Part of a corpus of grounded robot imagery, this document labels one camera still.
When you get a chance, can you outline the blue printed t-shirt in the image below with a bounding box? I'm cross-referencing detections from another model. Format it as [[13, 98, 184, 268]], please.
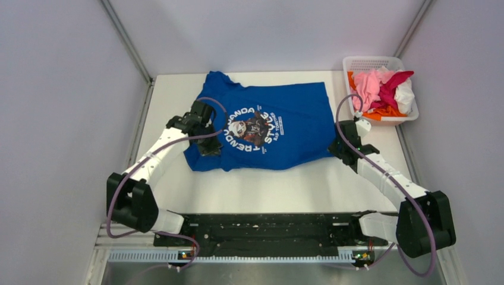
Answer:
[[184, 71, 337, 172]]

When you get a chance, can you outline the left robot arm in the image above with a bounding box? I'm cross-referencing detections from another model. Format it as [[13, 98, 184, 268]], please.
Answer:
[[106, 97, 228, 246]]

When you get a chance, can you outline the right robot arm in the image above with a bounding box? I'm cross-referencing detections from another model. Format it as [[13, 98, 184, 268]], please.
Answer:
[[328, 119, 456, 258]]

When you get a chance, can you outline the orange t-shirt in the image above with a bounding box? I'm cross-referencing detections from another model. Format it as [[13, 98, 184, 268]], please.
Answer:
[[346, 71, 408, 122]]

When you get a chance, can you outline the pink t-shirt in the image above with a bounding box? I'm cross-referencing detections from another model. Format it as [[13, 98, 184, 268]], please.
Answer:
[[347, 66, 395, 112]]

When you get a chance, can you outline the magenta t-shirt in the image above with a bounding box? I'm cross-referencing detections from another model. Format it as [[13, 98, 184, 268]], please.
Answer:
[[371, 70, 414, 112]]

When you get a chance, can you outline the white t-shirt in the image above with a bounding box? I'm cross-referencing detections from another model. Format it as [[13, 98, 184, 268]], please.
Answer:
[[394, 78, 415, 115]]

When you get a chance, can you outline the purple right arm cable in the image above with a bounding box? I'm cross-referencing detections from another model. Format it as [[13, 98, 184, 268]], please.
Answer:
[[335, 93, 438, 278]]

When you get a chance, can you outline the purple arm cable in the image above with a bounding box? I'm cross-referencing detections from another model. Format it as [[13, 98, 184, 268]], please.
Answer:
[[335, 93, 438, 278], [105, 96, 229, 272]]

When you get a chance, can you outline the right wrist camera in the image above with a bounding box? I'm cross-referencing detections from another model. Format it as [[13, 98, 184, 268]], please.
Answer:
[[354, 111, 372, 137]]

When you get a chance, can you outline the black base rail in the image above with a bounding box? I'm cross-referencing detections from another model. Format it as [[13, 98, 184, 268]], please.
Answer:
[[153, 213, 388, 258]]

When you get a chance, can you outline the left corner aluminium post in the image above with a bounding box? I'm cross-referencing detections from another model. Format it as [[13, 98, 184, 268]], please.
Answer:
[[98, 0, 153, 85]]

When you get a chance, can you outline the corner aluminium post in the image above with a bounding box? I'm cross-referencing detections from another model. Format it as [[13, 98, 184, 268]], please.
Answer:
[[98, 0, 153, 85], [393, 0, 436, 58]]

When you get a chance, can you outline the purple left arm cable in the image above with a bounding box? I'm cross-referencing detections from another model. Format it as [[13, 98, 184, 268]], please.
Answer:
[[105, 96, 229, 272]]

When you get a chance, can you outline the right corner aluminium post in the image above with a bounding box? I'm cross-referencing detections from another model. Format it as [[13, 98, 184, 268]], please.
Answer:
[[393, 0, 436, 58]]

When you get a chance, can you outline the white slotted cable duct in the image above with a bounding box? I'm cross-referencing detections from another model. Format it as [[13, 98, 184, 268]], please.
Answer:
[[108, 249, 371, 264]]

